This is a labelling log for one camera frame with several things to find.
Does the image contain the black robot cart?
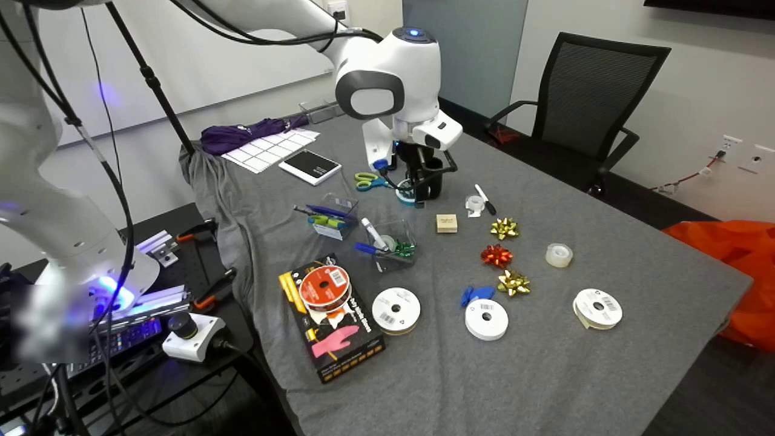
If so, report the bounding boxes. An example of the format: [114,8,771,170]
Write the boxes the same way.
[0,204,285,436]

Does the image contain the black marker pen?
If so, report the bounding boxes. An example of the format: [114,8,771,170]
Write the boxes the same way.
[472,182,498,218]

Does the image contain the orange ribbon spool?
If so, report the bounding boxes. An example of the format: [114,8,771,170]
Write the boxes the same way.
[295,261,354,309]

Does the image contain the clear plastic container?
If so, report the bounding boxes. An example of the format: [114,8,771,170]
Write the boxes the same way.
[351,216,422,275]
[290,192,360,241]

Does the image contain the grey table cloth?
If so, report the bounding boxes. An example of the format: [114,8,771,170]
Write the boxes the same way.
[180,86,756,436]

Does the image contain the black mesh office chair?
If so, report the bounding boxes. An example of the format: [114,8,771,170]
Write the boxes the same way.
[483,32,674,195]

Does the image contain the white wall outlet plate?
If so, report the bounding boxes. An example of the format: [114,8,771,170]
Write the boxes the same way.
[721,130,775,176]

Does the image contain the orange plastic bag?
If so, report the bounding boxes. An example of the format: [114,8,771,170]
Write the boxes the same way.
[662,218,775,354]

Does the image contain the black wall television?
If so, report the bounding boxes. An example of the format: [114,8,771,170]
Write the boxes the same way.
[642,0,775,22]

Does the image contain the white marker pen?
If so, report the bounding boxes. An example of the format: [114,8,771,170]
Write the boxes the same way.
[359,216,389,251]

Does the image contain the red gift bow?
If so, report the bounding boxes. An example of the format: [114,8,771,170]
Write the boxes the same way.
[479,241,516,270]

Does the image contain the whiteboard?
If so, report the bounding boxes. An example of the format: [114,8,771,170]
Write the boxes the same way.
[32,0,341,153]

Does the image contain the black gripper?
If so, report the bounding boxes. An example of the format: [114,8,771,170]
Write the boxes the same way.
[394,140,439,204]

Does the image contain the small beige box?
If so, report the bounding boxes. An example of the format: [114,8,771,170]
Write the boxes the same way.
[434,211,460,236]

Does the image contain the white ribbon spool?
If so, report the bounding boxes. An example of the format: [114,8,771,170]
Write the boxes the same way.
[462,298,510,343]
[570,286,625,335]
[371,286,423,337]

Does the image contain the blue gift bow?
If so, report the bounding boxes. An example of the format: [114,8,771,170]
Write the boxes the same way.
[457,283,496,309]

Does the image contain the black printed flat box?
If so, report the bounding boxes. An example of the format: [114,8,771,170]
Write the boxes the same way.
[276,253,387,384]

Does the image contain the black mug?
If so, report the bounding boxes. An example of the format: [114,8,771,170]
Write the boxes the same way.
[415,159,446,204]

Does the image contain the yellow flat item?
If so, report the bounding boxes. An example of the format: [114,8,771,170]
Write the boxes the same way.
[276,268,309,316]

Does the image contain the black notebook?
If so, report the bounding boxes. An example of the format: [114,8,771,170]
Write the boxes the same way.
[276,150,343,188]

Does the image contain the small white lid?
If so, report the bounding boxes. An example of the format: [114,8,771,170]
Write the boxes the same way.
[542,239,576,270]

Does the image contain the gold gift bow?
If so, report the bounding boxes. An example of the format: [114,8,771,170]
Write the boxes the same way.
[496,268,532,299]
[487,216,521,241]

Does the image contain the green blue handled scissors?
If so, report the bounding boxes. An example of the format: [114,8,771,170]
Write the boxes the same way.
[351,170,400,195]

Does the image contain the purple cloth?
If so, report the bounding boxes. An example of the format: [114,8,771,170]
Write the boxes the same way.
[198,113,312,158]

